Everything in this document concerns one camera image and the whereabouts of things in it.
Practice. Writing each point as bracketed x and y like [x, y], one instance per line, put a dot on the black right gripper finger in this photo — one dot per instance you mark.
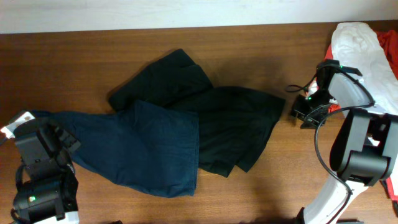
[314, 118]
[300, 108]

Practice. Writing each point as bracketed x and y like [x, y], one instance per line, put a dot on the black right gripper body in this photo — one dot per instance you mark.
[304, 112]

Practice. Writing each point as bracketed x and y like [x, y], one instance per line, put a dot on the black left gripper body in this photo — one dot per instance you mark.
[64, 144]

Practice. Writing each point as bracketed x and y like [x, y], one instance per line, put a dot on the black shorts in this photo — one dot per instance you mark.
[235, 123]

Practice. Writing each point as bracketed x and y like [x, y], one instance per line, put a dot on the navy blue shorts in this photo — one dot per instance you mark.
[146, 147]

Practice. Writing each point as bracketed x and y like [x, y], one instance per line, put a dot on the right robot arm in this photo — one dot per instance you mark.
[365, 149]

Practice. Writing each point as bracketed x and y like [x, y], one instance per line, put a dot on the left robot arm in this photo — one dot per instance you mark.
[45, 181]

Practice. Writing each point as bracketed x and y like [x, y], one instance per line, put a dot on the white garment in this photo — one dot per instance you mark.
[355, 44]

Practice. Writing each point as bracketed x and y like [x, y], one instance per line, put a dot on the red garment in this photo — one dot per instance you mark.
[388, 42]

